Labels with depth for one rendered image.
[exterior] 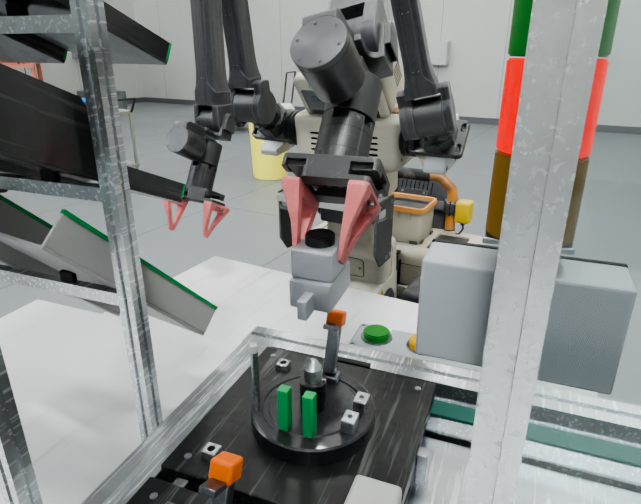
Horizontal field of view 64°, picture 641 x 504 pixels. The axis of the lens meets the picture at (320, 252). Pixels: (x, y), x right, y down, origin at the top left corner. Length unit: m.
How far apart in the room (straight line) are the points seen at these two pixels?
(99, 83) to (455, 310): 0.38
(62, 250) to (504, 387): 0.43
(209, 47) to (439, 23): 9.69
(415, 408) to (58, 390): 0.57
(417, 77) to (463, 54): 9.56
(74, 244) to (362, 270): 0.86
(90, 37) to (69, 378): 0.59
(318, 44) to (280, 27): 11.72
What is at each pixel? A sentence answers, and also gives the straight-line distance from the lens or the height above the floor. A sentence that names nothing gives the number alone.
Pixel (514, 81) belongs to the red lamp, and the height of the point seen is 1.35.
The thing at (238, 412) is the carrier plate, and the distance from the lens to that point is 0.63.
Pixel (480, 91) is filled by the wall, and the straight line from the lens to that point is 10.52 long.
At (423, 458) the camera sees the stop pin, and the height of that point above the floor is 0.96.
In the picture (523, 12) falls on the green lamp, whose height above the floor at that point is 1.38.
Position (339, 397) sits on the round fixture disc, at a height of 0.99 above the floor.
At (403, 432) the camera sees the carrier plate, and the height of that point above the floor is 0.97.
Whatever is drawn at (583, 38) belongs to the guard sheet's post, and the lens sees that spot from 0.27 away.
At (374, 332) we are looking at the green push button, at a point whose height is 0.97.
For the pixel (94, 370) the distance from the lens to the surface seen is 0.96.
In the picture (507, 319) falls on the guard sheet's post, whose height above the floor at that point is 1.22.
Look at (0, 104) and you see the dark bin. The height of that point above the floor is 1.32.
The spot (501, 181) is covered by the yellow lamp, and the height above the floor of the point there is 1.29.
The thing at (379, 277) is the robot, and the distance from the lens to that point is 1.30.
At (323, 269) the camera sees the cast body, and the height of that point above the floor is 1.17.
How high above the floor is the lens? 1.36
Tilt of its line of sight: 22 degrees down
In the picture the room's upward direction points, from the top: straight up
